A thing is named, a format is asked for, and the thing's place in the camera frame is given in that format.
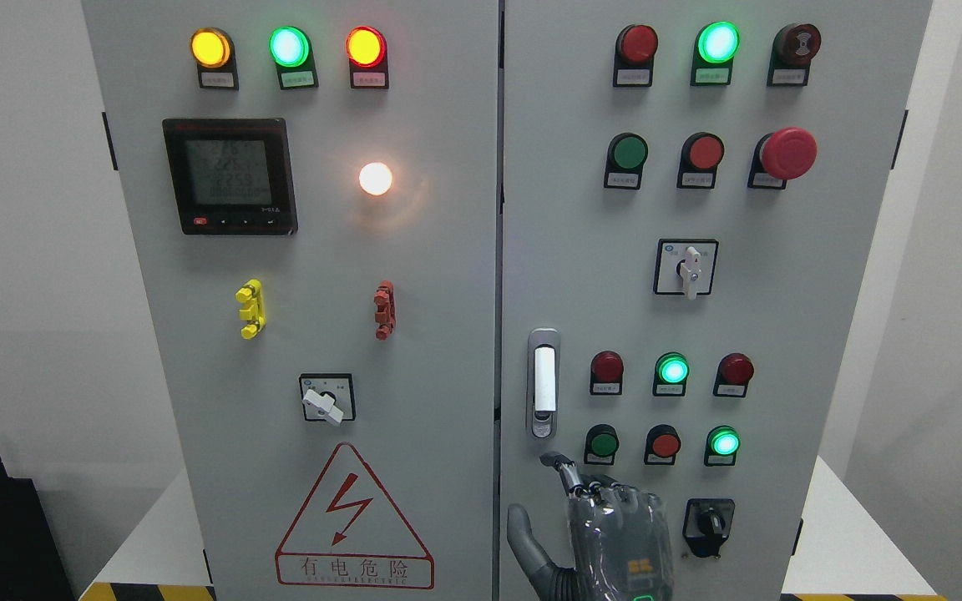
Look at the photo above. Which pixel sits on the green push button upper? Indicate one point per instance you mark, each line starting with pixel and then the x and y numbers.
pixel 625 160

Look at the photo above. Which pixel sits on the yellow indicator light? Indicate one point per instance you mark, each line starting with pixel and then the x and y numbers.
pixel 214 53

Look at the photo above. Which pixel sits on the green push button lower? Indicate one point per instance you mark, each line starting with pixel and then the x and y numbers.
pixel 601 445

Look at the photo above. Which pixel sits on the red emergency stop mushroom button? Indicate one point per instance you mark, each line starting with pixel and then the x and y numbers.
pixel 780 156

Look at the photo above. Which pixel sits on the green lit indicator lower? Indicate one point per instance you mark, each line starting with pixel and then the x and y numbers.
pixel 721 448

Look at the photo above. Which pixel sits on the dark red indicator right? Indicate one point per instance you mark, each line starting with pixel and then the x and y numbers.
pixel 733 375

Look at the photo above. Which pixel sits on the black rotary knob switch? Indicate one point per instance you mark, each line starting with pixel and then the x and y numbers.
pixel 707 525

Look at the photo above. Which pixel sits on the red lit indicator light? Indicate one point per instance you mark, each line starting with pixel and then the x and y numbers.
pixel 367 51

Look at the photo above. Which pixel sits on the red push button upper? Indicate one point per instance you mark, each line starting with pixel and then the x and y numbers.
pixel 701 154

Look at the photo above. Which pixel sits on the red push button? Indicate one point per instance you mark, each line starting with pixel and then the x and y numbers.
pixel 662 446
pixel 701 154

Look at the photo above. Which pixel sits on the green push button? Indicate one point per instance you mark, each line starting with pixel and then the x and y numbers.
pixel 625 160
pixel 601 445

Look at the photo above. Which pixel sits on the grey cabinet door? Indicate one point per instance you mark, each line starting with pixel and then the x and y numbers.
pixel 581 258
pixel 424 397

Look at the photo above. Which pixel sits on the red electric hazard warning sticker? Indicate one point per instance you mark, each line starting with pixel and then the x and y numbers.
pixel 350 533

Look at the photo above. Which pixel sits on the grey right cabinet door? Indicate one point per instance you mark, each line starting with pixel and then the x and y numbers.
pixel 581 258

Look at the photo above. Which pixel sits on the yellow terminal clip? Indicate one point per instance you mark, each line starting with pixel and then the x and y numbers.
pixel 252 310

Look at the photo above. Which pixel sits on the red indicator light top right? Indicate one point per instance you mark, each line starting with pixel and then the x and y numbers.
pixel 635 51

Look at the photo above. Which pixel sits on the silver door swing handle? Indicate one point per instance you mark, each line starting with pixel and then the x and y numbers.
pixel 542 381

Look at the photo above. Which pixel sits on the white selector switch left door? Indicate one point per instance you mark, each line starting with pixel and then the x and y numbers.
pixel 327 397

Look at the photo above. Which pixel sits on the green lit indicator middle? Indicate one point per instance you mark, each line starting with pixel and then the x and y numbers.
pixel 670 375

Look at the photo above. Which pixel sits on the green indicator light top left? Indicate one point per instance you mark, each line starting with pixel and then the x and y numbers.
pixel 291 51

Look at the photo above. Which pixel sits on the black digital power meter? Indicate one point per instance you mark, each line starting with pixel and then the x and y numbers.
pixel 231 176

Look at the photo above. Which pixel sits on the red push button lower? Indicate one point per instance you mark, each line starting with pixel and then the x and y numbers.
pixel 662 446

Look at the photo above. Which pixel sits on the grey left cabinet door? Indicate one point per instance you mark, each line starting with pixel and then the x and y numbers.
pixel 424 397

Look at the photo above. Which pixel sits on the dark red indicator left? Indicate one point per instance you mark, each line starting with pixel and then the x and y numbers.
pixel 606 374

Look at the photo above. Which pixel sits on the white selector switch upper right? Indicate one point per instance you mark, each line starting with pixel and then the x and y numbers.
pixel 685 267

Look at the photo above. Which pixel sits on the red black buzzer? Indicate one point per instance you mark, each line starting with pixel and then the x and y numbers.
pixel 793 50

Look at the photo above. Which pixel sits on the dark red indicator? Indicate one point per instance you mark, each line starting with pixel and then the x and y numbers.
pixel 733 375
pixel 606 374

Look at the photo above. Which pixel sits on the black box with antenna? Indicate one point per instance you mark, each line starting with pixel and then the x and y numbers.
pixel 29 565

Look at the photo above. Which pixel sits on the white lit indicator light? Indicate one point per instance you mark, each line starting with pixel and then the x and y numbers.
pixel 375 178

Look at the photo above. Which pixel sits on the red terminal clip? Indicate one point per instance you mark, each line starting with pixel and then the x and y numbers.
pixel 385 310

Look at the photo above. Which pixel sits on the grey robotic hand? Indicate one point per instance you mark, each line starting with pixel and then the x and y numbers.
pixel 620 540

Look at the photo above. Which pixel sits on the green lit indicator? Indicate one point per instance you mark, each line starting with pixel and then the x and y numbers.
pixel 715 47
pixel 670 375
pixel 721 448

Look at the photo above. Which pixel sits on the green lit indicator top right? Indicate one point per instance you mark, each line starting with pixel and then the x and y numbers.
pixel 715 47

